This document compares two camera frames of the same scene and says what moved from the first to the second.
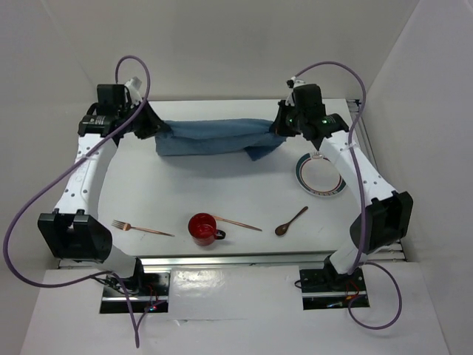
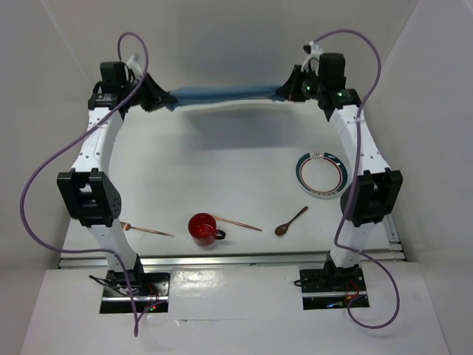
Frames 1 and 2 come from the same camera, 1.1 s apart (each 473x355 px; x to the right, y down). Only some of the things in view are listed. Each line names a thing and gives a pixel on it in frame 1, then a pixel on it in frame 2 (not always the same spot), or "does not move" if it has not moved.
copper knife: (237, 223) does not move
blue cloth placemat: (255, 136) to (188, 95)
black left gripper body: (143, 123) to (145, 95)
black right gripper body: (289, 123) to (305, 85)
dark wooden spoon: (283, 228) does not move
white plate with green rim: (316, 176) does not move
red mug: (202, 228) does not move
